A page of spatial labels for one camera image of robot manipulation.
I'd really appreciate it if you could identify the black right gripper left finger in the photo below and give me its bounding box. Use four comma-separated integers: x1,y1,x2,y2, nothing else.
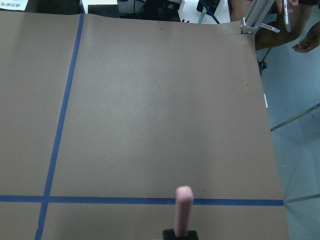
162,229,177,240

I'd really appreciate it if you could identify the bystander hand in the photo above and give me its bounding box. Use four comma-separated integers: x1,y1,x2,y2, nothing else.
292,35,320,53

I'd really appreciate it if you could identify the aluminium frame post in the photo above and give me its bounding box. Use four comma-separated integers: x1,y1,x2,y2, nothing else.
241,0,274,34

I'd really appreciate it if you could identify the black box with label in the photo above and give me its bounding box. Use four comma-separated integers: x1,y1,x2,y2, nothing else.
0,0,85,15

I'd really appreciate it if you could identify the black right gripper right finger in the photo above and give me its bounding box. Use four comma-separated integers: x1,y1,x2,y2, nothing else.
186,230,199,240

